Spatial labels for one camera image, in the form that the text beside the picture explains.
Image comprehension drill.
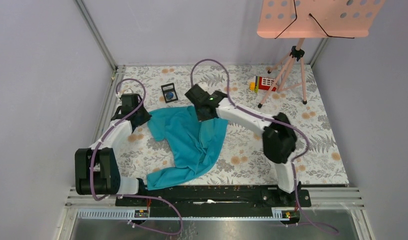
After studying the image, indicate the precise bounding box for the blue round brooch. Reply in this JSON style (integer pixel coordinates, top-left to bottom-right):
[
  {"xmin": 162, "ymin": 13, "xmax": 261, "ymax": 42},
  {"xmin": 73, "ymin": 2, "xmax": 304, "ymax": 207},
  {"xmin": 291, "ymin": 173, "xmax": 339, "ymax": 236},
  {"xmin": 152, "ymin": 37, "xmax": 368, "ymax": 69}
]
[{"xmin": 165, "ymin": 92, "xmax": 174, "ymax": 101}]

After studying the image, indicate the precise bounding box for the teal t-shirt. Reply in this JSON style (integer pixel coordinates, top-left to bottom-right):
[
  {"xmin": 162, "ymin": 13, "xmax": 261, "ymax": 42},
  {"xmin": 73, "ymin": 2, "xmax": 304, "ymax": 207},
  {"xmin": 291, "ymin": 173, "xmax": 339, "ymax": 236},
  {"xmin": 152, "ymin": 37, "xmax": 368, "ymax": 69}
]
[{"xmin": 147, "ymin": 106, "xmax": 228, "ymax": 190}]

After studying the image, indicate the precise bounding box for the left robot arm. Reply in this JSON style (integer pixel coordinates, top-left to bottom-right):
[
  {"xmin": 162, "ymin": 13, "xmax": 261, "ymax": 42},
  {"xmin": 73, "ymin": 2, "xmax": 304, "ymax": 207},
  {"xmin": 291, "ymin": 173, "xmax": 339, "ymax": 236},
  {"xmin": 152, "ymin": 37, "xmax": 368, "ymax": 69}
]
[{"xmin": 75, "ymin": 93, "xmax": 152, "ymax": 206}]

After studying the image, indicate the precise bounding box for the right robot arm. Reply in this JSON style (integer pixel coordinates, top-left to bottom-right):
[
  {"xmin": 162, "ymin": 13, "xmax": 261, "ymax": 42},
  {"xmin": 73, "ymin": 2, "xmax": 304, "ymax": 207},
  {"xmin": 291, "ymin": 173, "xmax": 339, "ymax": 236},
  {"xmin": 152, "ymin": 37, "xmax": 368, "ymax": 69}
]
[{"xmin": 185, "ymin": 84, "xmax": 299, "ymax": 206}]

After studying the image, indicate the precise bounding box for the black brooch display box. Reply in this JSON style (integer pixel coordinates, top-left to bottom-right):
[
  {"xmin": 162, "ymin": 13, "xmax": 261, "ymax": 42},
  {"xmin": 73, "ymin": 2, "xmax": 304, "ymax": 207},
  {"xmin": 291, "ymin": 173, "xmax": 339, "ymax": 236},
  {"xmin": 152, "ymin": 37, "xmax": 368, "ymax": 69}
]
[{"xmin": 161, "ymin": 83, "xmax": 178, "ymax": 103}]

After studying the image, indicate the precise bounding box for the red toy block house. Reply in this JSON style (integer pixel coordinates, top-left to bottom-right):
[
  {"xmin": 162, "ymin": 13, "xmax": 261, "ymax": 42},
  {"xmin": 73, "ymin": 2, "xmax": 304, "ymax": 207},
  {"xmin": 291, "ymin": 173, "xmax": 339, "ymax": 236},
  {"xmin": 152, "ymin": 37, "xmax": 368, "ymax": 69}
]
[{"xmin": 249, "ymin": 75, "xmax": 275, "ymax": 93}]

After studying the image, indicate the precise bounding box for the floral table mat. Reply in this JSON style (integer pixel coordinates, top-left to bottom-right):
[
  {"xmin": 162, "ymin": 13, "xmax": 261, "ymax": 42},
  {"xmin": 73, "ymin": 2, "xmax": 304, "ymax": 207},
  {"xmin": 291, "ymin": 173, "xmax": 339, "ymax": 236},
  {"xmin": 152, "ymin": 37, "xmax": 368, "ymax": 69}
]
[{"xmin": 99, "ymin": 64, "xmax": 349, "ymax": 186}]

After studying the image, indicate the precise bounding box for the pink music stand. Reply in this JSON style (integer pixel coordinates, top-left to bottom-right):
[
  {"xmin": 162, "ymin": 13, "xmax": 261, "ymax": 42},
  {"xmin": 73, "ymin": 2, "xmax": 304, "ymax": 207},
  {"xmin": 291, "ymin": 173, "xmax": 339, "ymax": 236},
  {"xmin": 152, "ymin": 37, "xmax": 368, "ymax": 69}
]
[{"xmin": 257, "ymin": 0, "xmax": 385, "ymax": 108}]

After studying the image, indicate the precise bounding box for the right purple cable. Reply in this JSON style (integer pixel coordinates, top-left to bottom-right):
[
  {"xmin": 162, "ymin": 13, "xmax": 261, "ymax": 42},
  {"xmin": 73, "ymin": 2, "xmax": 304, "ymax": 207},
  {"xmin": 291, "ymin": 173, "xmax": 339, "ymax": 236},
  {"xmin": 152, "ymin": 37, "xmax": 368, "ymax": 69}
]
[{"xmin": 190, "ymin": 58, "xmax": 340, "ymax": 237}]

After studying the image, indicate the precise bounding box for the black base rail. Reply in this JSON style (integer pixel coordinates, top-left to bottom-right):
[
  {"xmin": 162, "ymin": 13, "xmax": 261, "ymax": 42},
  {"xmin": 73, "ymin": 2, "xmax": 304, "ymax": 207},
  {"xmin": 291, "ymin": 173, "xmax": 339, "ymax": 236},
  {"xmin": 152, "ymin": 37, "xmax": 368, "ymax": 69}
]
[{"xmin": 115, "ymin": 185, "xmax": 311, "ymax": 218}]

